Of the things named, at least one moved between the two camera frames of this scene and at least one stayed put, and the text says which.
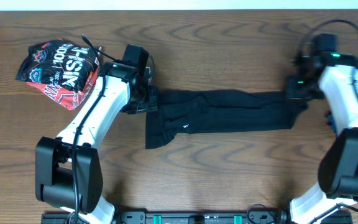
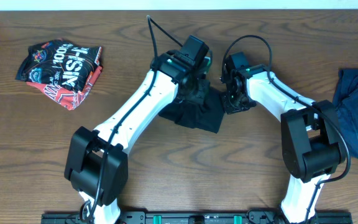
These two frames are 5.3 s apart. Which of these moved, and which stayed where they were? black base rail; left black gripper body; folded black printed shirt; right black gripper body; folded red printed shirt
Moved: right black gripper body; left black gripper body
Stayed: folded red printed shirt; black base rail; folded black printed shirt
